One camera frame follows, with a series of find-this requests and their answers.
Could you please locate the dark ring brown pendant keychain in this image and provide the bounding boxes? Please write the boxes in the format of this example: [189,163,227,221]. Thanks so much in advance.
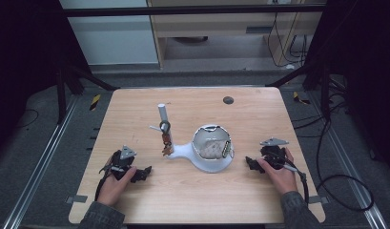
[158,119,174,157]

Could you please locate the left hand-held gripper cable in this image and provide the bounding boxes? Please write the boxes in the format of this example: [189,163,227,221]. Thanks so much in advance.
[94,165,113,202]

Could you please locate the white cabinet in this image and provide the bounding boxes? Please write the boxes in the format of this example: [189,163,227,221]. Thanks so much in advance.
[59,0,159,66]

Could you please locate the thin black floor cable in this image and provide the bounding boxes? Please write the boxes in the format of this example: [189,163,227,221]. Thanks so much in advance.
[15,109,40,130]

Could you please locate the person's left hand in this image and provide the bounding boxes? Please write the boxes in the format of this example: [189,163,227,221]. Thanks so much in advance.
[96,166,138,207]

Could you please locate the green beaded bracelet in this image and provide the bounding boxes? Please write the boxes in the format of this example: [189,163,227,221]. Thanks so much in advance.
[221,138,234,159]

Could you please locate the grey tape patch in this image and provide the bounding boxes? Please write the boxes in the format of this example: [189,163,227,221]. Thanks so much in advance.
[308,195,330,205]
[66,195,88,204]

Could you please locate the white patterned cloth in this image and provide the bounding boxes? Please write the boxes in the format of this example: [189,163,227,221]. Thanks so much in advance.
[200,139,227,159]

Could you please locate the wooden cabinet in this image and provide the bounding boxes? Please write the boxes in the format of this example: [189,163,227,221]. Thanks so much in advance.
[147,0,324,70]

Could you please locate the black horizontal bar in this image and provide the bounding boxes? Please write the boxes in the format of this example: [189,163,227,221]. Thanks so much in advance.
[60,4,327,17]

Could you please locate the black hanging cables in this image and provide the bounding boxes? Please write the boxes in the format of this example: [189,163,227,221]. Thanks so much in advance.
[267,12,309,69]

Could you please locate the thin metal bracelet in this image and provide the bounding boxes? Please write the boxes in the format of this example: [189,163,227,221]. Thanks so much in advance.
[200,124,222,133]

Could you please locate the dark curtain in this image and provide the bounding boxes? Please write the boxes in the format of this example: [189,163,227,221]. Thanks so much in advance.
[305,0,390,176]
[0,0,92,154]

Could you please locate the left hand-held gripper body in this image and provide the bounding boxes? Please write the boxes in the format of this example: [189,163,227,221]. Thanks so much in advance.
[100,145,138,181]

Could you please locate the person's right hand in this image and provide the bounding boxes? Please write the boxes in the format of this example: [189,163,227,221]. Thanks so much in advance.
[257,147,299,196]

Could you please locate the hand-held gripper cable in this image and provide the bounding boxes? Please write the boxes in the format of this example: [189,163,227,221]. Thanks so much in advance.
[272,154,311,205]
[94,165,113,202]

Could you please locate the black looped floor cable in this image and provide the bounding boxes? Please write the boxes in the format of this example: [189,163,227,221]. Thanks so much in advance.
[316,118,376,213]

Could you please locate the right hand-held gripper cable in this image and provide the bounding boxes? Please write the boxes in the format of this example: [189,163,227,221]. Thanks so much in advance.
[272,154,311,205]

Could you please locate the black metal stand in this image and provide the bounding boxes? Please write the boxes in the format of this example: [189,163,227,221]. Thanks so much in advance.
[265,61,333,122]
[54,61,120,125]

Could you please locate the metal floor rail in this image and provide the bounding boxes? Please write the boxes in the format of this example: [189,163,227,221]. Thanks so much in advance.
[310,92,389,229]
[3,94,79,229]

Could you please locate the yellow black striped tape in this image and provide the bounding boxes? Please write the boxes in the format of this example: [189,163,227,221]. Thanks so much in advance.
[89,94,102,112]
[292,91,311,105]

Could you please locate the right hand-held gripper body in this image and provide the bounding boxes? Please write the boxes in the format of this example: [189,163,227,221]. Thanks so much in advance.
[259,136,290,170]

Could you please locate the white jewelry stand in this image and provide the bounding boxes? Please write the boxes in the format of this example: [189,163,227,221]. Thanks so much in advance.
[149,103,236,175]

